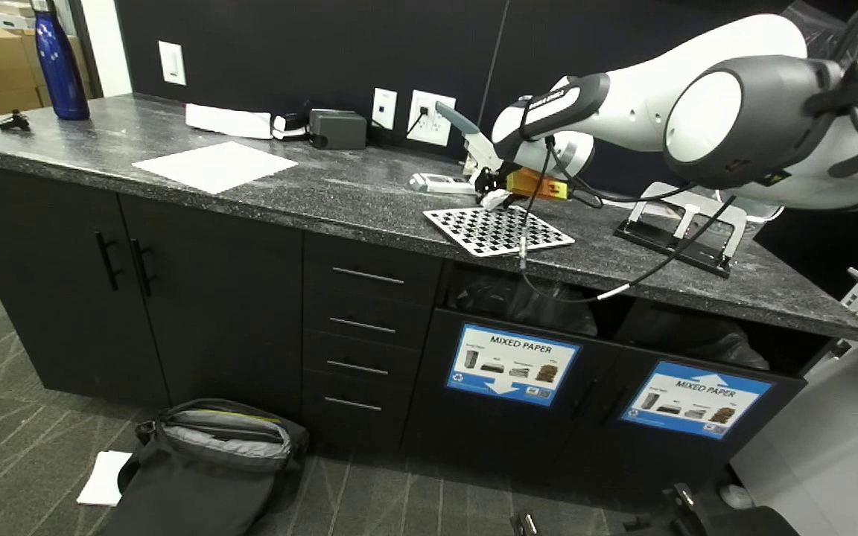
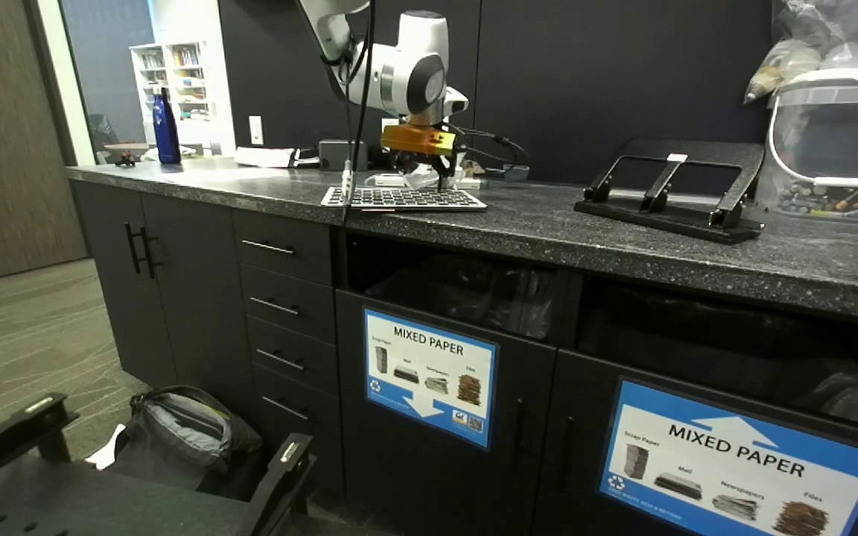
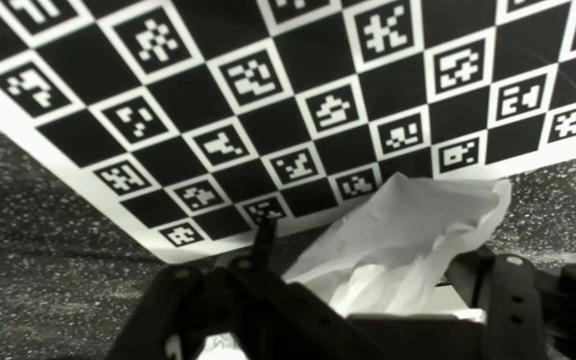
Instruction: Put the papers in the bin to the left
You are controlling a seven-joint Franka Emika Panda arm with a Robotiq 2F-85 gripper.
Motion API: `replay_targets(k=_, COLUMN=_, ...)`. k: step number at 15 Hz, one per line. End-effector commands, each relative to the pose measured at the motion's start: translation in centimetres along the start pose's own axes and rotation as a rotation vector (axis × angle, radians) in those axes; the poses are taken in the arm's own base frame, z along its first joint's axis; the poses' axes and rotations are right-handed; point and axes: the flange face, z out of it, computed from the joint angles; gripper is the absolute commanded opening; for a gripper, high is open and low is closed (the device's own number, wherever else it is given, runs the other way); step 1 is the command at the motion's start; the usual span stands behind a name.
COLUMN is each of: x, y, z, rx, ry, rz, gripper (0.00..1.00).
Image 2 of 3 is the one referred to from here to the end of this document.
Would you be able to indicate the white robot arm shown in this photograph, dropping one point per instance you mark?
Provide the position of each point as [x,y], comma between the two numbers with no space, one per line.
[400,71]

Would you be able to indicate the white shelf unit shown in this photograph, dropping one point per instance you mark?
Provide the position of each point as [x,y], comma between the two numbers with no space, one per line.
[176,84]

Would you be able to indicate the white rectangular box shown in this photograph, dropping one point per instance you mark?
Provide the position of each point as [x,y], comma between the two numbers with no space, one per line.
[265,156]

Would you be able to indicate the blue sign with upward arrow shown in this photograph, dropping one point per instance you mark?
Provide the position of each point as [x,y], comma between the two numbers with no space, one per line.
[738,467]

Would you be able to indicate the clear plastic bag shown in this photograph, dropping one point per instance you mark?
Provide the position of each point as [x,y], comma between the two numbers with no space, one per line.
[826,32]

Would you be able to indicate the black cabinet door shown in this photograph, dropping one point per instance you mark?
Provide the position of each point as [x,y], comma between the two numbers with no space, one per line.
[103,278]
[200,299]

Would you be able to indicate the white window frame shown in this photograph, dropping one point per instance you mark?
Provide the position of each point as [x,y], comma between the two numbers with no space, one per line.
[57,78]

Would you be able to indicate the black cabinet drawer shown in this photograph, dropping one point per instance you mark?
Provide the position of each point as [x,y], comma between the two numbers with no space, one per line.
[286,288]
[285,229]
[297,449]
[285,342]

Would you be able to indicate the white paper scrap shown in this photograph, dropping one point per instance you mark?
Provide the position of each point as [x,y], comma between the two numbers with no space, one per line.
[106,451]

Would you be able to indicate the black plastic cart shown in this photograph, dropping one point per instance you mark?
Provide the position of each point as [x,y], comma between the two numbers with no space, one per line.
[103,495]

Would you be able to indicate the blue water bottle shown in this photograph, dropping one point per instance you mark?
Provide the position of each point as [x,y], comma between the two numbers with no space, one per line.
[166,129]

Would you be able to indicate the orange wrist camera box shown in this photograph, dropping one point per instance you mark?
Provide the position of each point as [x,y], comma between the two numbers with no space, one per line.
[419,142]

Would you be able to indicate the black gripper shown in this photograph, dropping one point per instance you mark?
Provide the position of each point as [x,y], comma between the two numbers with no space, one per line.
[432,166]

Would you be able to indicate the black bin door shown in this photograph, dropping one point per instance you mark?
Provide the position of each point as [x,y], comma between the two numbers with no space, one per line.
[449,477]
[572,467]

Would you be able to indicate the crumpled white paper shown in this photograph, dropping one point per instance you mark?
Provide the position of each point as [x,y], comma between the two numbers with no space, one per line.
[400,180]

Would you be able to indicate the clear plastic container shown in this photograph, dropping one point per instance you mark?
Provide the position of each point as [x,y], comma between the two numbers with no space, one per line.
[836,129]

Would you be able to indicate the grey black backpack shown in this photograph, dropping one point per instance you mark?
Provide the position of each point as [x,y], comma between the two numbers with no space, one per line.
[191,434]

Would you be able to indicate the blue sign with downward arrow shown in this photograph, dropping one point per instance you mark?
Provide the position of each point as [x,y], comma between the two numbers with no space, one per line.
[431,378]

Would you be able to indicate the black tablet stand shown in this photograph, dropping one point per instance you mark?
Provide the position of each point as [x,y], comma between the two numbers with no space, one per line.
[678,194]

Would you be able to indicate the white frame post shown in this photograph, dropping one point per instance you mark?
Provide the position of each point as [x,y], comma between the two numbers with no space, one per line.
[194,19]

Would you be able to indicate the black trash bag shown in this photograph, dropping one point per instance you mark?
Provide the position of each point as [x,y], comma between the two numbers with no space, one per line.
[745,346]
[478,293]

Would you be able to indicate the white wall plate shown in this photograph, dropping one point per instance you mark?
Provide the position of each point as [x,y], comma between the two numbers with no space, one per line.
[254,129]

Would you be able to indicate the small grey block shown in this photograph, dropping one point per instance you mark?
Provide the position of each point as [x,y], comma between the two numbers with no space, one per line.
[516,172]

